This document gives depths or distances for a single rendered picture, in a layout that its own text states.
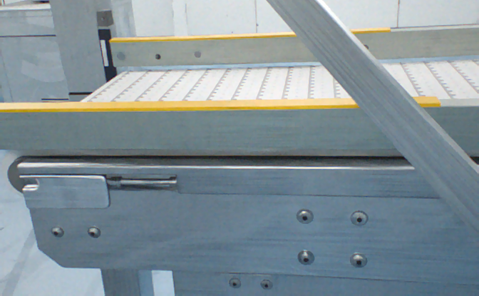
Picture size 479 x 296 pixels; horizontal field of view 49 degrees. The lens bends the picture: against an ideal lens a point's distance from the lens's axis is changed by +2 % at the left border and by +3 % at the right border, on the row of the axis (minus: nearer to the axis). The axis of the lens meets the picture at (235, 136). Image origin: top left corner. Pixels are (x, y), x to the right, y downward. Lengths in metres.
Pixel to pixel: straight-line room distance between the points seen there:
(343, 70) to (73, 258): 0.29
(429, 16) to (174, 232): 5.14
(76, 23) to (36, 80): 2.38
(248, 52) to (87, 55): 0.22
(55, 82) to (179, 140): 2.65
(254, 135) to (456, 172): 0.15
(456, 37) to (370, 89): 0.36
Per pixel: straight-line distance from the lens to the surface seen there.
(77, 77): 0.73
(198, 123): 0.38
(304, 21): 0.31
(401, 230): 0.41
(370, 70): 0.29
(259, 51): 0.64
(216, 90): 0.55
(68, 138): 0.42
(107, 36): 0.69
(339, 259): 0.42
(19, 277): 2.03
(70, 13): 0.71
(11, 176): 0.47
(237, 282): 0.49
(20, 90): 3.15
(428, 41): 0.64
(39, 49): 3.02
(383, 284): 0.49
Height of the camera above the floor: 1.06
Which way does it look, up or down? 21 degrees down
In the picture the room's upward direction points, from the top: 4 degrees counter-clockwise
